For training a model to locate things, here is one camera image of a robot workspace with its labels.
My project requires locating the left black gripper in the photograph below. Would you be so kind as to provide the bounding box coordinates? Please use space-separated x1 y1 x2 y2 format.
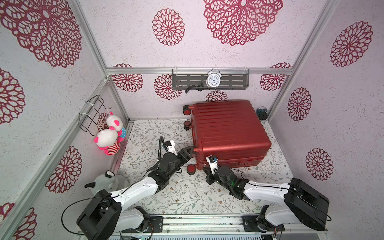
168 147 194 180

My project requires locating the red hard-shell suitcase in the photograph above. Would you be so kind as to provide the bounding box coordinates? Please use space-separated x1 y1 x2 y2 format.
183 100 272 170

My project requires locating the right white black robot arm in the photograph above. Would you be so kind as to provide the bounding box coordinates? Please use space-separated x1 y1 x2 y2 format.
203 166 332 233

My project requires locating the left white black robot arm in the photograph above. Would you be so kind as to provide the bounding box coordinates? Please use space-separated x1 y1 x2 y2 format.
77 146 196 240

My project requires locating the floral patterned table mat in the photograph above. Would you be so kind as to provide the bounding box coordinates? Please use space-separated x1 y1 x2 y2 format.
118 120 293 215

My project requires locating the upper white pink plush toy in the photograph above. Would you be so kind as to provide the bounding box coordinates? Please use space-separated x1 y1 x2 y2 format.
106 112 127 142

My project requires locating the white pink plush toy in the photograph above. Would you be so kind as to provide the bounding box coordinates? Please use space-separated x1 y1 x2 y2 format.
106 112 127 142
94 129 121 156

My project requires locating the lower white pink plush toy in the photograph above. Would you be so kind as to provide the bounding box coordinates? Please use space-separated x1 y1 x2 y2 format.
94 129 121 156

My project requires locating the grey husky plush toy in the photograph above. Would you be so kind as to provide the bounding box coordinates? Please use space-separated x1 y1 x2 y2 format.
84 171 130 195

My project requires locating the white alarm clock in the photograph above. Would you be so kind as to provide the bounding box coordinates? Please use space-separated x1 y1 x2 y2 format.
206 69 222 88

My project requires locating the small teal black device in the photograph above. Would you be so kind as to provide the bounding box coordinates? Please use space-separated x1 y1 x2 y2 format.
256 106 268 121

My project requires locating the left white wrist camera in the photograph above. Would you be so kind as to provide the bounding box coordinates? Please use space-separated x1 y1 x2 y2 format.
165 141 177 155

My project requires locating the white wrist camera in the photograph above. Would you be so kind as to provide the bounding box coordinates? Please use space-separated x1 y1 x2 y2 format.
206 155 219 175
165 141 177 155

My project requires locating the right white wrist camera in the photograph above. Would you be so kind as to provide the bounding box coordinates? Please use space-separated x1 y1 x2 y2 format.
206 155 219 175

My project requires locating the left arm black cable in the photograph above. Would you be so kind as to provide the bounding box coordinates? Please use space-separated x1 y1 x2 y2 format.
60 135 169 235

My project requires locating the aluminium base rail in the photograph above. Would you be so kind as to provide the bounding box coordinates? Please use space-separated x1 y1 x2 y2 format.
109 214 332 240

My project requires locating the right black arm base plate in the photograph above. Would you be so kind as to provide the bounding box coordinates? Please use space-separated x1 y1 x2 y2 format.
242 215 285 233

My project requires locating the black strap on shelf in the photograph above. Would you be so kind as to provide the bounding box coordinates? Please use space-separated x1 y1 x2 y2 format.
184 83 206 94

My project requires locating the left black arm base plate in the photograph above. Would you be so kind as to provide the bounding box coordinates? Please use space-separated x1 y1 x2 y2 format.
122 217 164 234

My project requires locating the grey metal wall shelf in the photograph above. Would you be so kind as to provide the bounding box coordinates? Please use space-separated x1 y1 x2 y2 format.
171 69 250 93

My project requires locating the black wire wall basket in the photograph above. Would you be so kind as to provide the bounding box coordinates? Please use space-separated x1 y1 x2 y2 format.
78 95 112 137

